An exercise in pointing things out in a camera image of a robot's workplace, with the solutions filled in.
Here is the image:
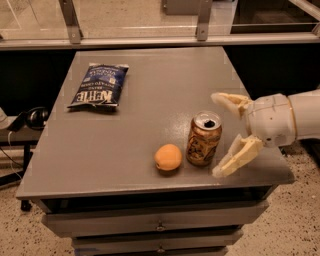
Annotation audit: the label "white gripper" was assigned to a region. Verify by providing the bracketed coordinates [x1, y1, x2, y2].
[211, 92, 296, 178]

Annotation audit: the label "orange soda can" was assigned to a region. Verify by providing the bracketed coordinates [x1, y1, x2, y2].
[186, 111, 222, 166]

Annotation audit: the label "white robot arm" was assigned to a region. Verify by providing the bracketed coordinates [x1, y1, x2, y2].
[211, 89, 320, 178]

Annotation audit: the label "orange fruit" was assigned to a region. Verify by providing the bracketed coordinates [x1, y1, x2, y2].
[154, 144, 182, 171]

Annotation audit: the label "top grey drawer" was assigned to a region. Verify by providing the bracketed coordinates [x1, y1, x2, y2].
[42, 200, 269, 237]

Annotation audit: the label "grey drawer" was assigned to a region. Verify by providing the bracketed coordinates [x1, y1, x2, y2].
[72, 229, 243, 256]
[42, 200, 269, 237]

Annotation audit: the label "top drawer knob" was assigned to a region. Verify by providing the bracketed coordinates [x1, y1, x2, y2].
[156, 221, 166, 232]

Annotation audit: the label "drawer knob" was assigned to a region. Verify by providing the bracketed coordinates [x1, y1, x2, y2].
[156, 245, 166, 254]
[156, 221, 166, 232]

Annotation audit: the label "blue Kettle chips bag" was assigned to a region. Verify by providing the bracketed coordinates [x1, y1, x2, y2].
[69, 63, 129, 108]

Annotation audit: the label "grey drawer cabinet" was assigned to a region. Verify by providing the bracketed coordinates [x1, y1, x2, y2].
[17, 47, 294, 241]

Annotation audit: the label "black headphones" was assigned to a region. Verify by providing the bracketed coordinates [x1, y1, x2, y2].
[8, 107, 49, 132]

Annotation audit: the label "black stand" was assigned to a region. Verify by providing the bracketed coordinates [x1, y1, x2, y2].
[0, 141, 38, 212]

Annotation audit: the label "metal window rail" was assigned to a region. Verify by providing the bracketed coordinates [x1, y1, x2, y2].
[0, 32, 320, 51]

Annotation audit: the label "right metal railing post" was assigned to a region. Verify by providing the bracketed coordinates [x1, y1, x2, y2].
[195, 0, 213, 41]

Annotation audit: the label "metal railing post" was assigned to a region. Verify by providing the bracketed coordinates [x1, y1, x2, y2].
[195, 0, 213, 41]
[58, 0, 83, 44]

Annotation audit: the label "left metal railing post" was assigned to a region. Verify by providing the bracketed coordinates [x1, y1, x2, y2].
[58, 0, 83, 44]

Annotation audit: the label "white cable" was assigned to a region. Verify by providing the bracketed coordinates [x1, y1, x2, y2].
[6, 130, 24, 181]

